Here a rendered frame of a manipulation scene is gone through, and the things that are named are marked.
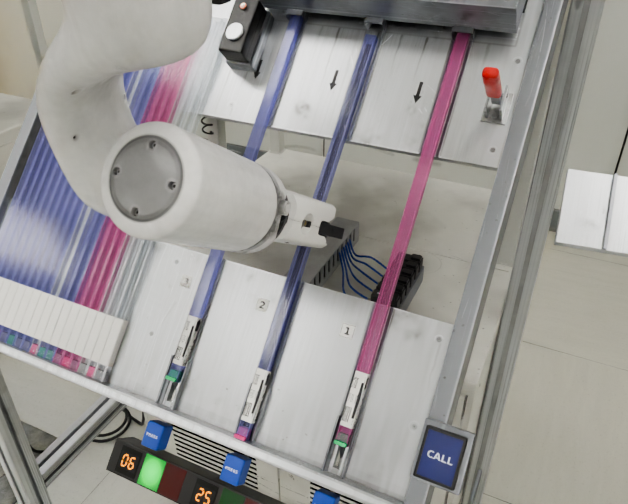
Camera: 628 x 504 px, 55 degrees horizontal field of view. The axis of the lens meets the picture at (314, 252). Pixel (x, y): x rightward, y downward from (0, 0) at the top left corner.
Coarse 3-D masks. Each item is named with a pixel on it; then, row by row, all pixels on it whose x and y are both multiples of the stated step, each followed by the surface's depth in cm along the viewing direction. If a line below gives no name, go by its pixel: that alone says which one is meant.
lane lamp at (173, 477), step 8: (168, 464) 72; (168, 472) 72; (176, 472) 71; (184, 472) 71; (168, 480) 71; (176, 480) 71; (160, 488) 71; (168, 488) 71; (176, 488) 71; (168, 496) 71; (176, 496) 71
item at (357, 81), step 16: (368, 48) 74; (368, 64) 74; (352, 80) 74; (352, 96) 73; (352, 112) 73; (336, 128) 73; (336, 144) 72; (336, 160) 72; (320, 176) 72; (320, 192) 71; (304, 256) 70; (288, 272) 70; (288, 288) 70; (288, 304) 69; (272, 336) 69; (272, 352) 68; (240, 432) 67
